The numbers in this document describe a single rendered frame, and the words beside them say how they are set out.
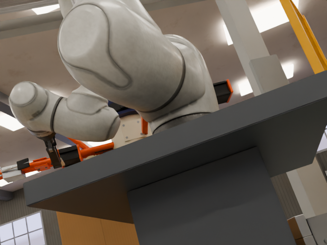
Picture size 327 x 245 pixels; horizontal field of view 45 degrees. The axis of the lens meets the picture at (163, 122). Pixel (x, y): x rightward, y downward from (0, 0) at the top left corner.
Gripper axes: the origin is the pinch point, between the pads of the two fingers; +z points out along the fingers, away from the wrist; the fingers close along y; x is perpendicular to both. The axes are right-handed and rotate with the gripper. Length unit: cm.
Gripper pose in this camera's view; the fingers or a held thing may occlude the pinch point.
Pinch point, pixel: (56, 146)
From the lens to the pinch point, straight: 144.8
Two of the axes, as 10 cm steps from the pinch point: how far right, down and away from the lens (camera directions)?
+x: 9.6, -2.4, 1.4
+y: 2.7, 8.9, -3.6
